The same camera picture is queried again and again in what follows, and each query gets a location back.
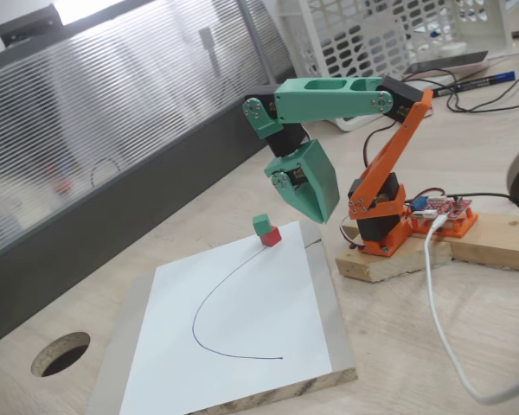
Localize green cube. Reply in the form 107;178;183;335
252;213;272;237

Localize red cube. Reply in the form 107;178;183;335
259;226;283;249

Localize wooden base block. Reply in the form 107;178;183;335
335;218;453;284

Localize red controller circuit board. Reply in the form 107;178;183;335
404;193;475;224

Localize white paper sheet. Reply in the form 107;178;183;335
119;220;334;415

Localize grey laminated wooden board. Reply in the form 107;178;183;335
84;220;359;415

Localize dark flat tablet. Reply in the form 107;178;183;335
401;50;490;79

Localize ribbed glass desk partition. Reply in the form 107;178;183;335
0;0;312;351

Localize white round puck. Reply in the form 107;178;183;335
436;41;467;56

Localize blue marker pen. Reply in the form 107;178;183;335
430;71;516;99

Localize white plastic lattice basket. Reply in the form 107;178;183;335
278;0;515;132

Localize black box device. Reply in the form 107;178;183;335
0;3;64;47

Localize white usb cable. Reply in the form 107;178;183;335
422;214;519;406

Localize thin black power cable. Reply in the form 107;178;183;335
452;191;519;204

